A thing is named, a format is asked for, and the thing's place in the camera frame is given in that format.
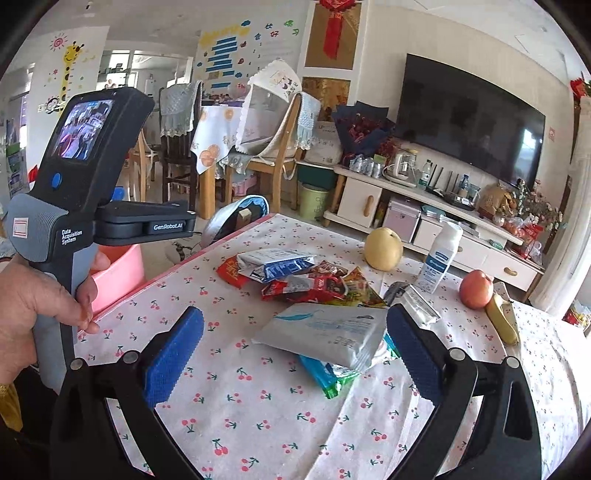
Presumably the yellow orange snack packet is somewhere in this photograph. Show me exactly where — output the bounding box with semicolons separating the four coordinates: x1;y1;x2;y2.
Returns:
342;267;379;301

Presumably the yellow pear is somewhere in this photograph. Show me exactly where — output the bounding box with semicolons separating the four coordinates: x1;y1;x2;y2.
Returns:
364;227;404;271

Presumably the white plastic bottle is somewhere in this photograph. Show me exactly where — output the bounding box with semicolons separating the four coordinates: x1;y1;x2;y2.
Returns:
412;222;464;296

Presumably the blue white carton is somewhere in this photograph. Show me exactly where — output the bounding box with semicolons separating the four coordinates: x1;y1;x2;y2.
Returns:
236;248;317;283

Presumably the dark green storage box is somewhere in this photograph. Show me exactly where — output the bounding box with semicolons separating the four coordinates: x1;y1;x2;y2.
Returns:
295;161;338;190

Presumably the dark blue flower bouquet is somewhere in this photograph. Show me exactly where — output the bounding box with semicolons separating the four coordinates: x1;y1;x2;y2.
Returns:
332;104;398;160

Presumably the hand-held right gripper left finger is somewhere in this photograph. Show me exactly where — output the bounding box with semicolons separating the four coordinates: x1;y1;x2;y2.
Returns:
50;305;206;480

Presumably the cherry print tablecloth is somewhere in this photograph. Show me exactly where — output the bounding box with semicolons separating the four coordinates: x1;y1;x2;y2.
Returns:
74;213;591;480

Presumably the light wooden chair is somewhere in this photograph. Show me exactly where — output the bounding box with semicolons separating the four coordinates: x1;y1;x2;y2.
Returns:
226;92;319;210

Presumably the white television cabinet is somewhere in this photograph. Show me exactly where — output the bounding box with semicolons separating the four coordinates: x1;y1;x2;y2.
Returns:
323;164;546;291

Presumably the white and dark carton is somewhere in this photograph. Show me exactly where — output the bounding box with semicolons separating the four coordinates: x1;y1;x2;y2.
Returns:
383;281;441;330

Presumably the white wet wipe packet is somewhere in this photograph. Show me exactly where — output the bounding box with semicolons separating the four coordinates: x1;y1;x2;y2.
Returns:
252;302;391;372

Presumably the red apple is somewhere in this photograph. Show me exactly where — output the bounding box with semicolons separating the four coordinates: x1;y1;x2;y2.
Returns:
459;270;495;310

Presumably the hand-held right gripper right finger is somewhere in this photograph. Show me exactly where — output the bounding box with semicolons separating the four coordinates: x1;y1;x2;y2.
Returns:
385;304;542;480

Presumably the red patterned snack packet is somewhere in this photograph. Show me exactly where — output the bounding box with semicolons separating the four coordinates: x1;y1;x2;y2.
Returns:
217;256;252;289

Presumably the grey lace chair cover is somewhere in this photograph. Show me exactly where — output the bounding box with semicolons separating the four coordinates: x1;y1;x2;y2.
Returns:
159;82;203;139

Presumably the yellow box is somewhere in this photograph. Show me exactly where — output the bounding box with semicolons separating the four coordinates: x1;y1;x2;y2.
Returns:
485;293;521;345

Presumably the pink storage box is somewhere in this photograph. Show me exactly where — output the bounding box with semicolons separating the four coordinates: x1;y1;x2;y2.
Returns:
382;196;422;243

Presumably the blue bar wall chart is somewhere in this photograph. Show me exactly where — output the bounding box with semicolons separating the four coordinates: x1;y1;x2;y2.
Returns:
196;21;296;88

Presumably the giraffe wall sticker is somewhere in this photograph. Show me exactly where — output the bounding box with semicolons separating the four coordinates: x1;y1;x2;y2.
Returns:
51;39;86;114

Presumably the white curtain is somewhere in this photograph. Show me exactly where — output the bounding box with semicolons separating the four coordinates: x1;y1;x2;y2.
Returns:
531;99;591;324

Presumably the black router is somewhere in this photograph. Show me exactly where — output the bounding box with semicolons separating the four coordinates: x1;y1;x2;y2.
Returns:
427;166;462;197

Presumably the green waste bin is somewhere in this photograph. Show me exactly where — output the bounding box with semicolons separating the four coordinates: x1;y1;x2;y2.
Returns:
298;182;329;221

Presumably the green yellow snack packet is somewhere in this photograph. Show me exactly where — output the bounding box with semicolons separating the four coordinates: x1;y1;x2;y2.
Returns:
353;288;387;309

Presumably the golden ornament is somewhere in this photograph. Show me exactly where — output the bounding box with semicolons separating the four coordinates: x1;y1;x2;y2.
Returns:
478;185;518;220

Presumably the dark wooden chair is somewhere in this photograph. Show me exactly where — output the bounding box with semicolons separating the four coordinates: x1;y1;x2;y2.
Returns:
158;80;204;195

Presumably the red knot hanging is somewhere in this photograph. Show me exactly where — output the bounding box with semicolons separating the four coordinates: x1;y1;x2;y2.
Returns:
318;0;354;56

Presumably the person's left hand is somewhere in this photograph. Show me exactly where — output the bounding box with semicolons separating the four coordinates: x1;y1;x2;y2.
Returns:
0;251;112;391

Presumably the white printed cloth cover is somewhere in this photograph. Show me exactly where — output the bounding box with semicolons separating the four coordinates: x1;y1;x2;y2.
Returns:
235;60;303;155

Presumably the orange print tablecloth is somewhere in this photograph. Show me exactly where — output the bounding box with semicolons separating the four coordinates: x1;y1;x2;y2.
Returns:
191;104;252;174

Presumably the glass electric kettle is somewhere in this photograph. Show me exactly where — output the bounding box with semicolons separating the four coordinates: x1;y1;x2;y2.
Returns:
383;148;419;188

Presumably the chair with blue jacket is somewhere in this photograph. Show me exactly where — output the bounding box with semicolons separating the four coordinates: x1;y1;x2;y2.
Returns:
202;195;271;247

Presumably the light blue chair cover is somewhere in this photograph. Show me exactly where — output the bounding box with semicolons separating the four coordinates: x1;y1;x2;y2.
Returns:
295;92;321;151

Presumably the dried flower bunch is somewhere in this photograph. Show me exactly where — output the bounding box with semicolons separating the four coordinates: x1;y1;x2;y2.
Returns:
512;180;564;232

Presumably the green blue plastic packet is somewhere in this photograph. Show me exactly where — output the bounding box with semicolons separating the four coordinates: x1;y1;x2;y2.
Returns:
299;353;361;400

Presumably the pink plastic basin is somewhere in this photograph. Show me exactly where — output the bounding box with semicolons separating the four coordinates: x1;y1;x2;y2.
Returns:
90;244;146;317

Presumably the black flat television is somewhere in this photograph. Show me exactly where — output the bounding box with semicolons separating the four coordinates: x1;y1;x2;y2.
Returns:
392;53;546;188

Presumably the pack of small bottles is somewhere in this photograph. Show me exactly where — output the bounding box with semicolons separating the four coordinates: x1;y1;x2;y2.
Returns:
344;154;386;178

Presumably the white packaged sack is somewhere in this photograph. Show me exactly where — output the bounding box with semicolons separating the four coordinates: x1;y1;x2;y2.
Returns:
302;121;345;164

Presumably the red glossy snack wrapper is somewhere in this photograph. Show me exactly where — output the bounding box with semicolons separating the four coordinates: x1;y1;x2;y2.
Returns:
261;261;349;303

